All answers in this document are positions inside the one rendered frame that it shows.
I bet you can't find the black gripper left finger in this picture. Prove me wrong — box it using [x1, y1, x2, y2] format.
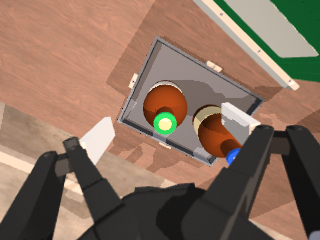
[0, 117, 143, 240]

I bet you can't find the orange-brown bottle with green cap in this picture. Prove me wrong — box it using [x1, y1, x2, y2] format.
[143, 80, 188, 135]

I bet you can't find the green divided crate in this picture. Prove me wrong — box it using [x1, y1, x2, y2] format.
[213, 0, 320, 82]

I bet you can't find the brown glass bottle with cream label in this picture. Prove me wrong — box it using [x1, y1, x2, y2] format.
[192, 104, 241, 165]

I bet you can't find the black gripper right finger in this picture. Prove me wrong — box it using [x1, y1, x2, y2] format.
[181, 103, 320, 240]

